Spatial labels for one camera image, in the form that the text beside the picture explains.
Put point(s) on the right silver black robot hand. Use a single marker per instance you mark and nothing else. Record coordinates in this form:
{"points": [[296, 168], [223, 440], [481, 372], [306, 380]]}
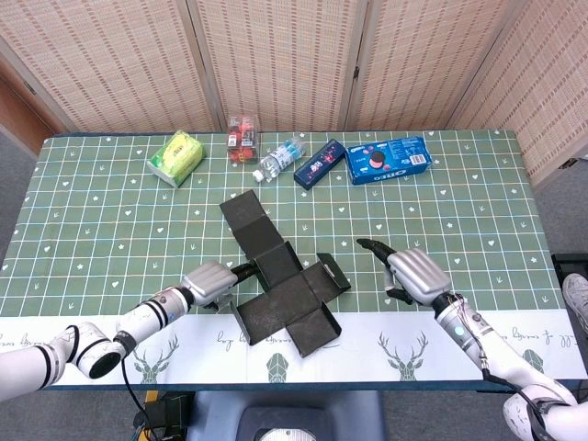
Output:
{"points": [[420, 275]]}

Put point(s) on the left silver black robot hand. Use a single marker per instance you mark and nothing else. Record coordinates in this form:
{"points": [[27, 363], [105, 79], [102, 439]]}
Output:
{"points": [[209, 282]]}

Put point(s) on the black paper box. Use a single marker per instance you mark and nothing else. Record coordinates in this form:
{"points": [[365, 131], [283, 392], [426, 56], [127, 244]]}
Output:
{"points": [[285, 294]]}

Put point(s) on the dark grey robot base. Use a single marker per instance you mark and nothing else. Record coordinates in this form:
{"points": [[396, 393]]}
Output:
{"points": [[289, 413]]}

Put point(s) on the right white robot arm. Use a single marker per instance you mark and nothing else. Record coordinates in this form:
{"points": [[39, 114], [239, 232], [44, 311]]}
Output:
{"points": [[505, 363]]}

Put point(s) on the blue Oreo cookie package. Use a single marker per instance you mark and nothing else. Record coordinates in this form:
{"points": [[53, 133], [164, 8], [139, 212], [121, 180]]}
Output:
{"points": [[388, 160]]}

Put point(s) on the red snack package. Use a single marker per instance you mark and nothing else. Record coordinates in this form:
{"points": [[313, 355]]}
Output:
{"points": [[243, 142]]}

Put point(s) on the black plastic tray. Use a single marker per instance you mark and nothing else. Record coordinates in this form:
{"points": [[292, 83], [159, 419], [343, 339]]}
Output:
{"points": [[567, 263]]}

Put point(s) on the dark blue slim box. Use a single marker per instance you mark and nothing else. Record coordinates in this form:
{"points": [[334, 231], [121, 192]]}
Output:
{"points": [[319, 164]]}

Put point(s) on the green grid tablecloth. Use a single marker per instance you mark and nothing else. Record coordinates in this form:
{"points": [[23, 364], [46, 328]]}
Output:
{"points": [[459, 220]]}

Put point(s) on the green tissue pack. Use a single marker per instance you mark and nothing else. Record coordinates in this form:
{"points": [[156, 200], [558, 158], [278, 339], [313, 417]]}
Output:
{"points": [[177, 156]]}

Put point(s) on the black device under table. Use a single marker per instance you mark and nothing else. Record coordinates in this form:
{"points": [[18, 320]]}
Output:
{"points": [[165, 413]]}

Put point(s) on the clear plastic water bottle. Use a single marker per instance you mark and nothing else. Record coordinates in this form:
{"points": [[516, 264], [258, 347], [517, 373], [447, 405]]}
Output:
{"points": [[278, 161]]}

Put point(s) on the white sneaker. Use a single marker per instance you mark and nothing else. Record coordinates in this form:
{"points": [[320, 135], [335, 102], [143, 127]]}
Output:
{"points": [[578, 298]]}

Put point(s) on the bamboo folding screen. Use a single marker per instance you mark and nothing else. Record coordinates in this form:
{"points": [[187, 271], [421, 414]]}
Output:
{"points": [[275, 55]]}

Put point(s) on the brown wooden door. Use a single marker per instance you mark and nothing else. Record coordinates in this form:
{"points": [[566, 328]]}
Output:
{"points": [[20, 115]]}

